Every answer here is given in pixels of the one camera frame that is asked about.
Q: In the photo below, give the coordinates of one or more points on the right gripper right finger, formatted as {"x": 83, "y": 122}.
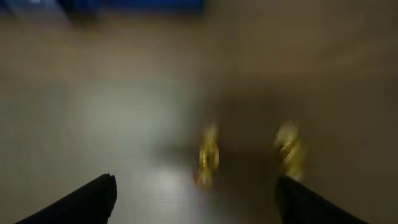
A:
{"x": 308, "y": 205}

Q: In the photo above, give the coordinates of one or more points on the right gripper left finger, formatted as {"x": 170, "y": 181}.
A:
{"x": 87, "y": 202}

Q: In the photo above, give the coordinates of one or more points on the gold wrapped candy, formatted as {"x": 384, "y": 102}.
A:
{"x": 209, "y": 155}
{"x": 289, "y": 149}

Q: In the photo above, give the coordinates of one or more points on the blue tray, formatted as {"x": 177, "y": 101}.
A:
{"x": 133, "y": 4}

